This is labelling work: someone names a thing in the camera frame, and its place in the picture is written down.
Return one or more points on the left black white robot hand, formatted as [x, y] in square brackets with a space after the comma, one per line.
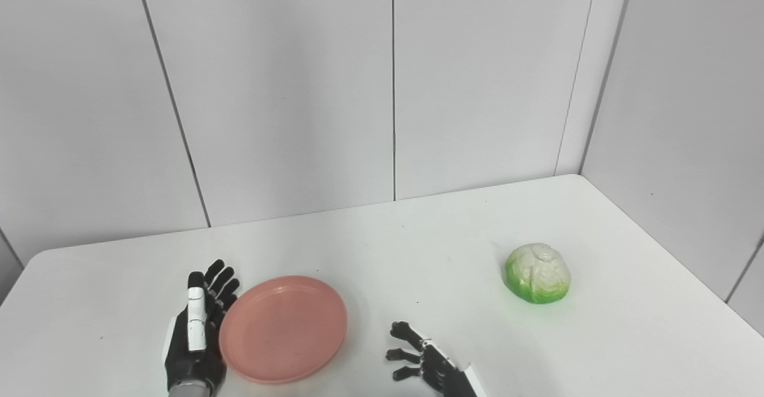
[194, 337]

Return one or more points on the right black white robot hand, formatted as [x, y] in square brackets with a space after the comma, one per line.
[439, 367]

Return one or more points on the pink round plate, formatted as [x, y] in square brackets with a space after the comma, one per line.
[283, 329]

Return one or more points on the green white cabbage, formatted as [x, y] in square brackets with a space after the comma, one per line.
[538, 273]

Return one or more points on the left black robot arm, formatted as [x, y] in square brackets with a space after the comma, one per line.
[190, 390]

